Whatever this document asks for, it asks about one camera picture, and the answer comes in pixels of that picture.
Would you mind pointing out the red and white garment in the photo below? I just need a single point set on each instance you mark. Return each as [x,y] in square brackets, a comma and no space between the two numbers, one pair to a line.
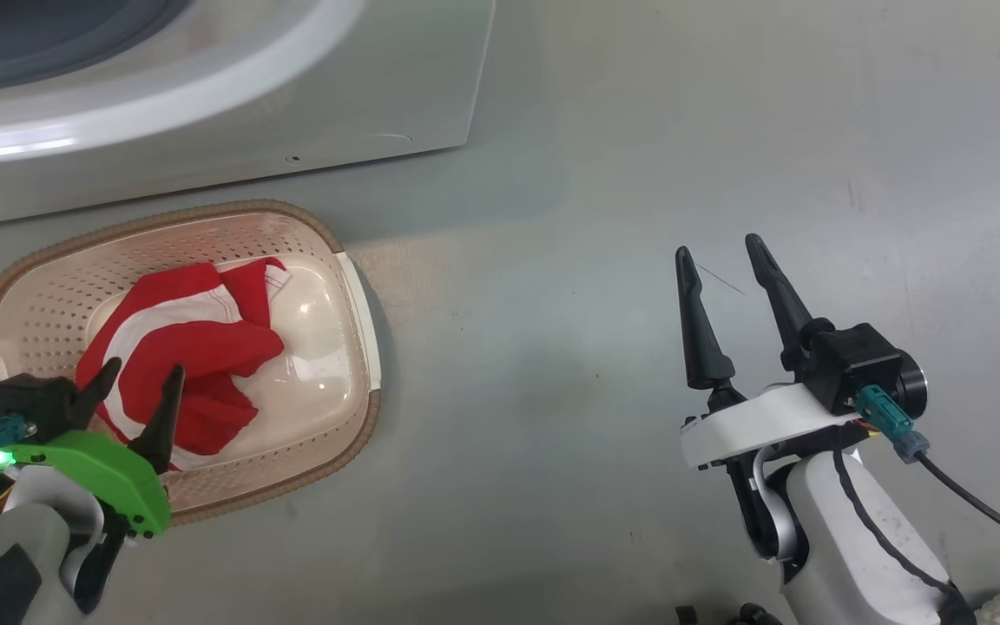
[205,347]

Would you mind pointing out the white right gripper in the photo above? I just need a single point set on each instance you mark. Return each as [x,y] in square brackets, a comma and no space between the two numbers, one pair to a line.
[760,425]

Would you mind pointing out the beige perforated laundry basket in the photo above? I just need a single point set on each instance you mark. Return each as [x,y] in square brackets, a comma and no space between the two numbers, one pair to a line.
[309,260]

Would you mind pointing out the grey rubber door gasket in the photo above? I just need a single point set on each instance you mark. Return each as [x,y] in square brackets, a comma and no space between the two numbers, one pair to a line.
[49,43]

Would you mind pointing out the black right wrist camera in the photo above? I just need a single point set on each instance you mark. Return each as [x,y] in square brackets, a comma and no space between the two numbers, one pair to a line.
[856,360]

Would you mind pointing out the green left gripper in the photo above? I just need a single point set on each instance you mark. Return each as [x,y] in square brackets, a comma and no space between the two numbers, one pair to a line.
[109,473]

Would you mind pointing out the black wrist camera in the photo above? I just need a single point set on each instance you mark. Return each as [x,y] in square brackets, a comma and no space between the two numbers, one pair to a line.
[856,360]
[27,399]

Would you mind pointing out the white washing machine body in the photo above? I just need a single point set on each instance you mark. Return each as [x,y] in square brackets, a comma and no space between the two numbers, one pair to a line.
[292,104]

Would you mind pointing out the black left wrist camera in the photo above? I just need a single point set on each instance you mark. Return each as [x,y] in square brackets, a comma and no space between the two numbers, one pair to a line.
[27,399]

